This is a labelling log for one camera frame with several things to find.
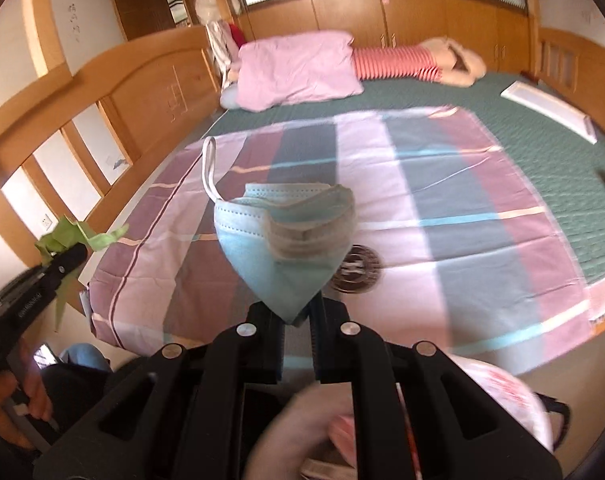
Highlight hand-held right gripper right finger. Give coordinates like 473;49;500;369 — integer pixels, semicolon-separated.
309;297;563;480

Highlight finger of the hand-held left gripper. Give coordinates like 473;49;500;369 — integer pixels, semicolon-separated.
47;247;89;291

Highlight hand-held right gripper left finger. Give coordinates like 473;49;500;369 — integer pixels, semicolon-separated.
32;302;286;480

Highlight green wrapper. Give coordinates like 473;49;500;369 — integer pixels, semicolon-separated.
35;215;129;333

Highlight blue face mask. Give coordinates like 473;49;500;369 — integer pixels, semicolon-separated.
202;136;357;325

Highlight white red-printed plastic bag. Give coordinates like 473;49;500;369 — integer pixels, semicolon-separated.
327;354;555;480

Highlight person's left hand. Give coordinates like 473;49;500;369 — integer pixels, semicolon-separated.
0;375;53;423

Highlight person's right hand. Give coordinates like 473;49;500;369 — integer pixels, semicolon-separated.
245;385;355;480

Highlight smartphone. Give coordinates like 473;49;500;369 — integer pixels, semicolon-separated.
35;342;58;368

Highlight light blue cloth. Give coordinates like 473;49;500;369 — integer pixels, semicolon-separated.
58;342;108;373

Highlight person's dark trousers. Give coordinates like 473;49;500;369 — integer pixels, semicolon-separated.
37;360;133;411

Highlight checked pink grey bed sheet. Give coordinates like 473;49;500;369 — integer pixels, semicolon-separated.
85;106;590;378

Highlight white hanging cloth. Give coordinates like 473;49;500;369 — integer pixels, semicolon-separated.
207;22;233;73

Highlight dark wooden wardrobe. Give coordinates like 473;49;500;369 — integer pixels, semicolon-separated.
105;0;193;41

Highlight pink pillow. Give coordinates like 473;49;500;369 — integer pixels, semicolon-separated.
235;31;364;112

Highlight striped plush toy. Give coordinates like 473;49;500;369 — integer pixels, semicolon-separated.
352;36;487;87

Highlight white plastic wrapped bundle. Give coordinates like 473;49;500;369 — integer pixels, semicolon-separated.
195;0;233;26

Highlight green mattress mat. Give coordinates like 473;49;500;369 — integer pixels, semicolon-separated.
202;71;605;286

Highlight white board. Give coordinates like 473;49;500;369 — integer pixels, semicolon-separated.
501;81;597;145

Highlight wooden bunk bed frame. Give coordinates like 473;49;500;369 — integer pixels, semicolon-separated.
0;0;605;341

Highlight black strap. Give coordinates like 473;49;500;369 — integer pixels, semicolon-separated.
542;394;571;447

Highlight wooden wall cabinets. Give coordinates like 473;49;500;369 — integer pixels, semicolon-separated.
240;0;530;73

